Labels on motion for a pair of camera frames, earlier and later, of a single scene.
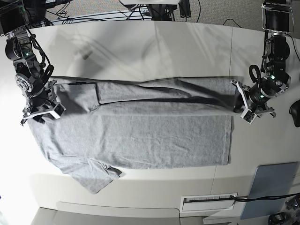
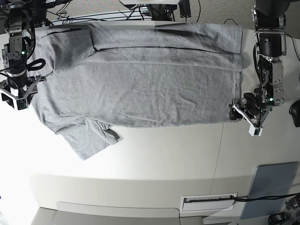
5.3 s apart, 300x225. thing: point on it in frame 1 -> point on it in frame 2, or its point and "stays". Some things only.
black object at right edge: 295,111 stays
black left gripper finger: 239,104 -> 234,114
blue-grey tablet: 269,180 stays
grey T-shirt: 110,123 -> 92,77
